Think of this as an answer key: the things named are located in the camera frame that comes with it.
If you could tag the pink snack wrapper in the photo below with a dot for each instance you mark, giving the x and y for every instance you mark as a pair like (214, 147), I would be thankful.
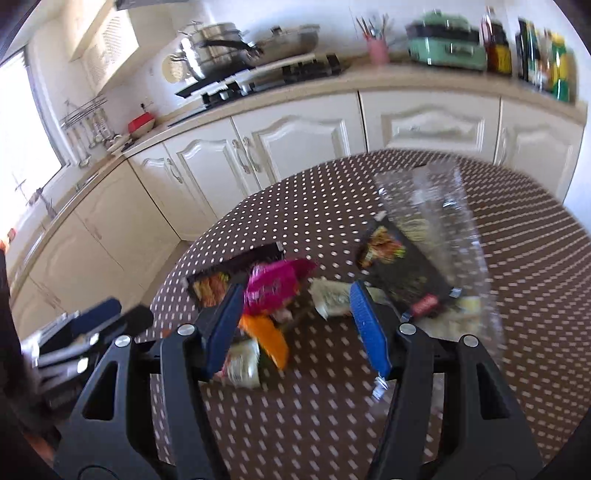
(272, 286)

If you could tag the cream range hood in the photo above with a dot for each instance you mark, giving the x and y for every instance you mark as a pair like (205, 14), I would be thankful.
(106, 41)

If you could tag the hanging utensil rack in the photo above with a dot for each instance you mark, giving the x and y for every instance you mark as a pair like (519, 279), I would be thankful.
(85, 124)

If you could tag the black printed food tray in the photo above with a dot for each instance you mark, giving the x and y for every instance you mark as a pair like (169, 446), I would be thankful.
(217, 281)

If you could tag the row of condiment bottles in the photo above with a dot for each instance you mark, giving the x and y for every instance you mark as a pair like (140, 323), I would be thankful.
(547, 60)

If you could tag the cream kitchen cabinets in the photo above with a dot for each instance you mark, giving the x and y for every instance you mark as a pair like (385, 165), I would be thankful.
(300, 134)

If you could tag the stacked steel pots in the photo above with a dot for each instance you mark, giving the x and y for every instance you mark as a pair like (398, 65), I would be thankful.
(212, 46)

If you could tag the green countertop appliance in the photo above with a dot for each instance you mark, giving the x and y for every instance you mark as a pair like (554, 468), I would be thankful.
(443, 44)

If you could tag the pale green printed wrapper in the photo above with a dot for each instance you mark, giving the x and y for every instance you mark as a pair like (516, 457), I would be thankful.
(242, 364)

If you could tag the clear plastic bottle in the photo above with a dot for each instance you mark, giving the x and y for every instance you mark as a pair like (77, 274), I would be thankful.
(443, 207)

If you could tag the red container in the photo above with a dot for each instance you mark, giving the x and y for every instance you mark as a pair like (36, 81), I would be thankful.
(141, 123)

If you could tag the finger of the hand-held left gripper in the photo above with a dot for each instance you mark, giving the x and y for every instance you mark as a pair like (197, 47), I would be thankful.
(99, 311)
(138, 318)

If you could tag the white crumpled wrapper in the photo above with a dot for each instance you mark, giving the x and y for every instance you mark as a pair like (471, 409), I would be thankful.
(330, 300)

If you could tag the black printed snack packet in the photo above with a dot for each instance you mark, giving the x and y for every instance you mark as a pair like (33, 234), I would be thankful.
(406, 272)

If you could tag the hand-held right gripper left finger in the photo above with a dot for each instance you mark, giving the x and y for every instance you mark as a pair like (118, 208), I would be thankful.
(227, 323)

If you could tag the orange snack wrapper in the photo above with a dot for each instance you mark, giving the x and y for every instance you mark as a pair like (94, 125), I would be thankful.
(270, 341)

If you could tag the black gas hob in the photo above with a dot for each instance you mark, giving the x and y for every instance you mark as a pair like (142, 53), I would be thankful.
(277, 74)

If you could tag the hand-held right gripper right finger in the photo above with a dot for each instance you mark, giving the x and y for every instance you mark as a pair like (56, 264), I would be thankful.
(367, 323)

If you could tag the pink utensil cup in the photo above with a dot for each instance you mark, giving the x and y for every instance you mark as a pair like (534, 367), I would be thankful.
(378, 50)

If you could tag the sink faucet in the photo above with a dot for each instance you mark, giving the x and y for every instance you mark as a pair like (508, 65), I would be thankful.
(41, 198)

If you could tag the kitchen window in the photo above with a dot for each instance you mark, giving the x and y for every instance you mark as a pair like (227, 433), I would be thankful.
(23, 138)

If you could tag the dark sauce bottle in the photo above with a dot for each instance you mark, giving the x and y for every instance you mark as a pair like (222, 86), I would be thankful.
(497, 50)

